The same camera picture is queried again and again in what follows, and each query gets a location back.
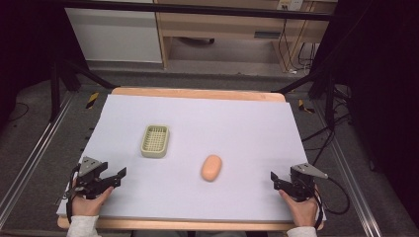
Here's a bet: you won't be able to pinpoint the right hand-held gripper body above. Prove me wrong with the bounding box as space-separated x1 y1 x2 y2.
289 163 330 202

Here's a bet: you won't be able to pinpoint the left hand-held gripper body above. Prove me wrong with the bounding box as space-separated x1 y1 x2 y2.
74 156 115 200

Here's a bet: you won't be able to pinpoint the green slotted soap dish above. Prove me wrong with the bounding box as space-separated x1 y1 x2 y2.
139 123 171 159

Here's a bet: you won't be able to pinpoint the person's right hand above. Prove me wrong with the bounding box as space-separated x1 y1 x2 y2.
278 189 319 228

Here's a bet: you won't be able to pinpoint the person's left hand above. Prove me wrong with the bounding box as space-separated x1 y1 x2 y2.
71 185 115 218

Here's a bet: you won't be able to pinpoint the yellow black floor tape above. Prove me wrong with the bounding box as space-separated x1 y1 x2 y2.
297 99 316 116
85 91 100 110

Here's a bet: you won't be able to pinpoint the white table mat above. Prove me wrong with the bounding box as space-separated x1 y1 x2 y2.
55 94 327 222

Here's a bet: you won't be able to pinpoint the black metal stand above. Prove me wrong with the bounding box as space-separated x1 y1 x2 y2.
48 55 119 123
270 62 338 131

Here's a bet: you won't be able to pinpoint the wooden table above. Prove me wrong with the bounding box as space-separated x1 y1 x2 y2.
56 86 326 232

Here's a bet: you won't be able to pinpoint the dark curtain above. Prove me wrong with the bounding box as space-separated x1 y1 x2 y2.
0 0 89 132
310 0 419 228

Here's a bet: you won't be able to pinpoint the white cabinet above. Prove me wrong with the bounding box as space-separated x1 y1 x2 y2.
64 6 163 64

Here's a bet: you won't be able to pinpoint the wooden desk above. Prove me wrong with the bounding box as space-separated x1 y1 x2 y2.
153 0 338 72

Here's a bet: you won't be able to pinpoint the white power strip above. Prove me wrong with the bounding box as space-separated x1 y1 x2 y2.
277 0 304 11

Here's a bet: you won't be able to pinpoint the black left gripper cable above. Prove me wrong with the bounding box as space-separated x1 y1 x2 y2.
64 163 82 224

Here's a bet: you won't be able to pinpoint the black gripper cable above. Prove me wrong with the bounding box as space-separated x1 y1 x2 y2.
314 176 351 230
64 163 82 224

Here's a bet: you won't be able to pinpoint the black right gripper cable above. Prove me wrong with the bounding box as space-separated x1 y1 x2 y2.
314 176 351 230

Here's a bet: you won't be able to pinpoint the metal floor rail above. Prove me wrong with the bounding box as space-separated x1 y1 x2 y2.
0 93 76 229
312 98 387 237

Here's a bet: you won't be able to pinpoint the black floor cables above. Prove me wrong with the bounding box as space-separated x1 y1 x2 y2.
300 83 353 167

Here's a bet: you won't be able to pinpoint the cables under desk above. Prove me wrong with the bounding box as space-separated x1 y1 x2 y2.
277 18 318 73

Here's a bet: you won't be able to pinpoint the black metal frame bar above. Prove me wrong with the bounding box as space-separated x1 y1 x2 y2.
48 0 334 22

